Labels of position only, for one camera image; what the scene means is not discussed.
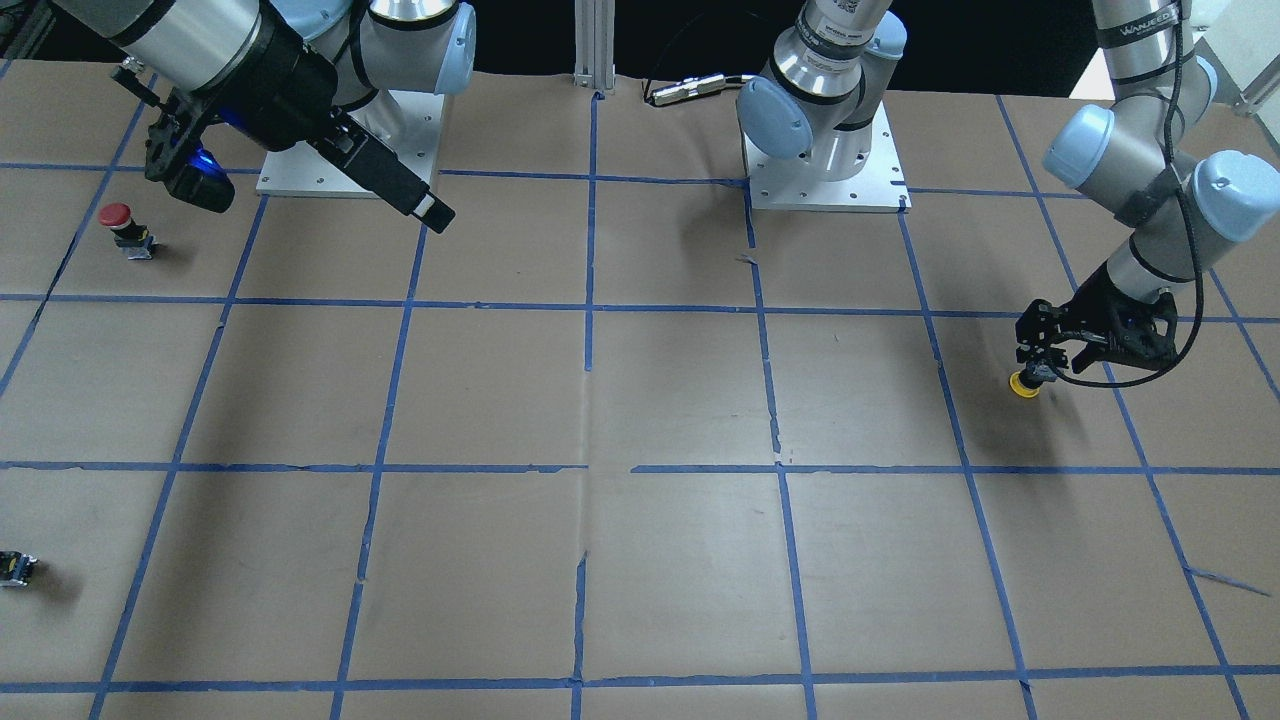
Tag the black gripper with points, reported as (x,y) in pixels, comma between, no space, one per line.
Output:
(287,88)
(1108,303)

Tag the yellow push button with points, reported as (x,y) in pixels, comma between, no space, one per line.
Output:
(1028,381)

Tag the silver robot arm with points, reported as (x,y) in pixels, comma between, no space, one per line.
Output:
(810,110)
(421,46)

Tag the red push button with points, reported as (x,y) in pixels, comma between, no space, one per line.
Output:
(134,240)

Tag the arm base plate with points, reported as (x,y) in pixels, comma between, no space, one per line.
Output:
(858,171)
(409,123)

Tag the aluminium frame post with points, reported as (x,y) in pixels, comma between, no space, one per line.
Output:
(594,23)

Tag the silver cable connector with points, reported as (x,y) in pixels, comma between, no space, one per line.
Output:
(692,88)

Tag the small black switch block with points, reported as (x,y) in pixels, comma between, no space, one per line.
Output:
(17,568)

